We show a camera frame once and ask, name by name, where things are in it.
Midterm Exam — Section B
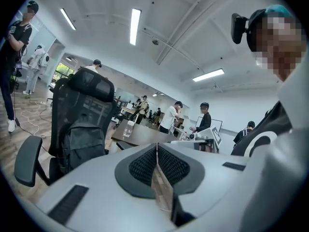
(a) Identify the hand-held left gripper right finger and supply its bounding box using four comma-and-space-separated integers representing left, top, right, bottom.
158, 142, 269, 232

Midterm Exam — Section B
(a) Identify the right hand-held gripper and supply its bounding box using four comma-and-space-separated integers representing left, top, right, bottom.
170, 126, 222, 152

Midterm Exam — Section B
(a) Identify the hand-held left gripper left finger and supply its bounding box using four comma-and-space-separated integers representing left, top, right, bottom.
36, 143, 181, 232

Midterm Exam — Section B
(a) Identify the dark grey backpack bag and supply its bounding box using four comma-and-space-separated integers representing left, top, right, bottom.
58, 116, 107, 176

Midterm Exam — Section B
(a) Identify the black mesh office chair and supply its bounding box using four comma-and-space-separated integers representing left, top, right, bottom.
14, 67, 117, 188

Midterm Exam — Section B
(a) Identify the long ceiling light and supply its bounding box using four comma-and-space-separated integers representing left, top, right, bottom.
60, 7, 77, 31
192, 68, 225, 83
129, 8, 142, 46

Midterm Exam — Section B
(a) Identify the dark brown table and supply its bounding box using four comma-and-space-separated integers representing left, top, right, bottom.
111, 119, 180, 147

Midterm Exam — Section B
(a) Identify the person's black and white jacket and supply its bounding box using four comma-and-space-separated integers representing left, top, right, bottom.
230, 57, 309, 158

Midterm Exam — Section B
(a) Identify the clear plastic water bottle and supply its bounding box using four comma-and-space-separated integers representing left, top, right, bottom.
123, 120, 135, 138

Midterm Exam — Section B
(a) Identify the person's head with cap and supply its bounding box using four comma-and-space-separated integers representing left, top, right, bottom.
246, 4, 308, 82

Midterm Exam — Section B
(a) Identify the window with green view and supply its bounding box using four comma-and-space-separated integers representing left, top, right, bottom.
53, 62, 75, 82

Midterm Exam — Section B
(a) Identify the black head-worn camera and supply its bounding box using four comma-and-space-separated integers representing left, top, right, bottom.
230, 13, 250, 45

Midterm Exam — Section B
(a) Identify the white cable on floor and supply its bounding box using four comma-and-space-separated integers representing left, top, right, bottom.
14, 100, 53, 140

